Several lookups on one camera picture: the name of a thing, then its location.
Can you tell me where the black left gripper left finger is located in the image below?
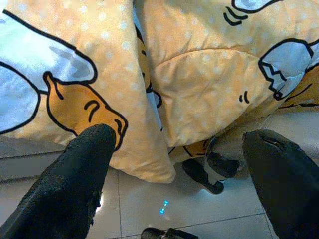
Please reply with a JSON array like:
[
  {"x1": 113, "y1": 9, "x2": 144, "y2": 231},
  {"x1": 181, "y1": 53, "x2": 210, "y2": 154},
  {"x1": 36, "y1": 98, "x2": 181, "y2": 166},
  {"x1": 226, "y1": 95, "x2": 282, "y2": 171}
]
[{"x1": 0, "y1": 123, "x2": 117, "y2": 239}]

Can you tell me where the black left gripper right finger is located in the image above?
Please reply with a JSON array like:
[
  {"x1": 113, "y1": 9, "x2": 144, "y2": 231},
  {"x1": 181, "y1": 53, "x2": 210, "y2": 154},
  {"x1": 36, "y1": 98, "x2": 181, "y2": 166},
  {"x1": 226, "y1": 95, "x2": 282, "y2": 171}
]
[{"x1": 243, "y1": 128, "x2": 319, "y2": 239}]

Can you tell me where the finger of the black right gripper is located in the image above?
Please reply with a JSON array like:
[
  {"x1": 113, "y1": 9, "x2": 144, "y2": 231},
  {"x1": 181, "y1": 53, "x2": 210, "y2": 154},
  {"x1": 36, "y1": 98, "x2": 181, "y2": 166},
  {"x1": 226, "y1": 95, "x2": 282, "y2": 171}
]
[
  {"x1": 182, "y1": 159, "x2": 224, "y2": 195},
  {"x1": 206, "y1": 150, "x2": 240, "y2": 179}
]

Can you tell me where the orange cartoon egg duvet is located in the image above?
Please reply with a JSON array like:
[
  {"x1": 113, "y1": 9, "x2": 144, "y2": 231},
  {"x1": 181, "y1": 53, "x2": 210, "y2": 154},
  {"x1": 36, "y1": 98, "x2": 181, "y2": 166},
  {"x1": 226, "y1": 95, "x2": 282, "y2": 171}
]
[{"x1": 0, "y1": 0, "x2": 319, "y2": 184}]

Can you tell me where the black robot foot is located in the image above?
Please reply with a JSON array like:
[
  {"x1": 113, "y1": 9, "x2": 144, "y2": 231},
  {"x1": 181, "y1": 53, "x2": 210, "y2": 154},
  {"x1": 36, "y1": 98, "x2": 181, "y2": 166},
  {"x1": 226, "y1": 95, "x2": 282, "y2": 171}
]
[{"x1": 141, "y1": 227, "x2": 199, "y2": 239}]

